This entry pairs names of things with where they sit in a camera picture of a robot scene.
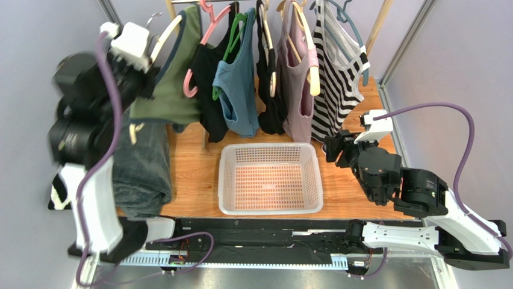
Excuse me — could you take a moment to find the black white striped tank top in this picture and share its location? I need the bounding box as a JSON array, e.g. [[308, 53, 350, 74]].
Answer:
[[311, 1, 370, 143]]

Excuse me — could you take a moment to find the aluminium frame post left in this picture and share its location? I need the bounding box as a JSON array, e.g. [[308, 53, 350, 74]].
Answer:
[[98, 0, 122, 25]]

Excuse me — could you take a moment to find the light wooden hanger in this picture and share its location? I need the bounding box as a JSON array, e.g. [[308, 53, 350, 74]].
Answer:
[[276, 1, 320, 96]]

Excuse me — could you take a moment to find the grey zebra cushion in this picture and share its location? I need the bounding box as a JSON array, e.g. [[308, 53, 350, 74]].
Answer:
[[48, 108, 173, 219]]

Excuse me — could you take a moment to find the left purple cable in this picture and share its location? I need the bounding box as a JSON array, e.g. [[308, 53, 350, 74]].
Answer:
[[74, 30, 123, 287]]

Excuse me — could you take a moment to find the aluminium frame post right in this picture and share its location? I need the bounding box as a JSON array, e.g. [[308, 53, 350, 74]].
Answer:
[[378, 0, 438, 161]]

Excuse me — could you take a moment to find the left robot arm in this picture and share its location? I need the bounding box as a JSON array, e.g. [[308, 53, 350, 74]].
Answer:
[[48, 52, 175, 264]]

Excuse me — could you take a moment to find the black tank top on cream hanger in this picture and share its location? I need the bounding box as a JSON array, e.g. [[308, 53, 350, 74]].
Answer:
[[256, 1, 287, 135]]

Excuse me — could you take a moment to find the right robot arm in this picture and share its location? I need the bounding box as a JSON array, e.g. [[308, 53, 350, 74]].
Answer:
[[324, 130, 510, 271]]

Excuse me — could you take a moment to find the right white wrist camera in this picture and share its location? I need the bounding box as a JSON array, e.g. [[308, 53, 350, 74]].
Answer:
[[354, 109, 394, 144]]

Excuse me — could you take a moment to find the black tank top on pink hanger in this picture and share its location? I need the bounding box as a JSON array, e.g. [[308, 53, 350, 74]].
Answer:
[[190, 1, 239, 143]]

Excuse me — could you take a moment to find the cream plastic hanger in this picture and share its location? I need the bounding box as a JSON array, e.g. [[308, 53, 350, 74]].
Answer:
[[258, 0, 276, 98]]

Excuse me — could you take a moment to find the pink plastic hanger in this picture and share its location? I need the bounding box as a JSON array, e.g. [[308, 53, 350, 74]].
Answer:
[[182, 0, 232, 98]]

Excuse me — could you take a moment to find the teal plastic hanger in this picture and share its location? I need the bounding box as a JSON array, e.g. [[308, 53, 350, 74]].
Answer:
[[309, 0, 369, 87]]

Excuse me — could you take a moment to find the wooden clothes rack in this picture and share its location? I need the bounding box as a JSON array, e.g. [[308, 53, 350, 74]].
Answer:
[[165, 0, 393, 151]]

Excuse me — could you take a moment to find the white plastic basket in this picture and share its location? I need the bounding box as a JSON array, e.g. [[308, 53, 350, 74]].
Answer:
[[218, 143, 323, 216]]

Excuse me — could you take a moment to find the green tank top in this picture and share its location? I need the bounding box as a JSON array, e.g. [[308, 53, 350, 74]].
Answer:
[[129, 4, 203, 132]]

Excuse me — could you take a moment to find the blue tank top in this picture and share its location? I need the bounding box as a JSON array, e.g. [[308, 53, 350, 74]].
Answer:
[[212, 7, 260, 138]]

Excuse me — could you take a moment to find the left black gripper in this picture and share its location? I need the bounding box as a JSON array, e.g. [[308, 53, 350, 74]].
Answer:
[[98, 49, 160, 123]]

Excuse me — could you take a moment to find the aluminium frame post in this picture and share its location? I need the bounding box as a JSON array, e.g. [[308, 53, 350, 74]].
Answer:
[[98, 0, 122, 25], [378, 0, 438, 161]]

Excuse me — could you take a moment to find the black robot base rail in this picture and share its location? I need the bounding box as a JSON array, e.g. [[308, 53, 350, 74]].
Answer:
[[116, 216, 402, 278]]

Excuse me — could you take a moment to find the green plastic hanger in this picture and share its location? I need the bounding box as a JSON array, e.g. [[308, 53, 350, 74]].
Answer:
[[211, 12, 250, 101]]

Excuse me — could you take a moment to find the cream wooden hanger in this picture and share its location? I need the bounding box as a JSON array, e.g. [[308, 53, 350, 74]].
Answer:
[[129, 15, 183, 145]]

